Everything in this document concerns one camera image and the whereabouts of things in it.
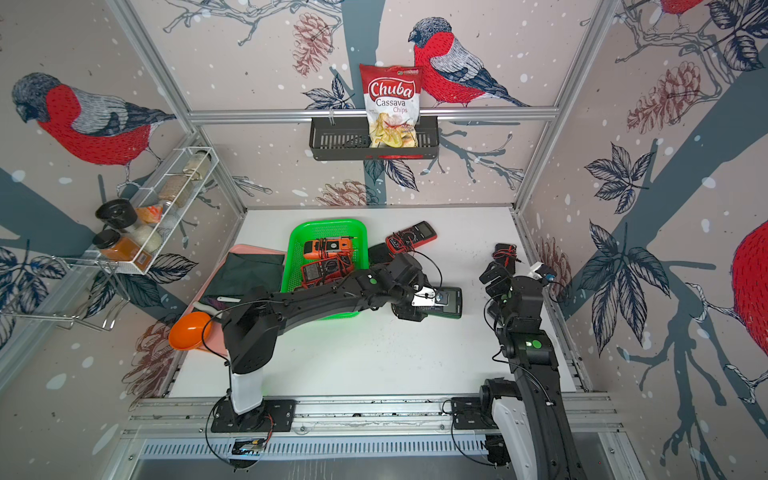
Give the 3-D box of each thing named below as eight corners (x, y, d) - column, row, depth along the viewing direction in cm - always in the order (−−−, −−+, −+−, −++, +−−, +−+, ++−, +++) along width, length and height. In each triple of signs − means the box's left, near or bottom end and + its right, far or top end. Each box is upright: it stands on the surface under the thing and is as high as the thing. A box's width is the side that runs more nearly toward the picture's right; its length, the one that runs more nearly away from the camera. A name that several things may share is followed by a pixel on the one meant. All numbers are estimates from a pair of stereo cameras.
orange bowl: (165, 350, 85) (157, 346, 82) (181, 316, 92) (174, 311, 89) (205, 350, 85) (199, 346, 82) (219, 316, 92) (213, 311, 89)
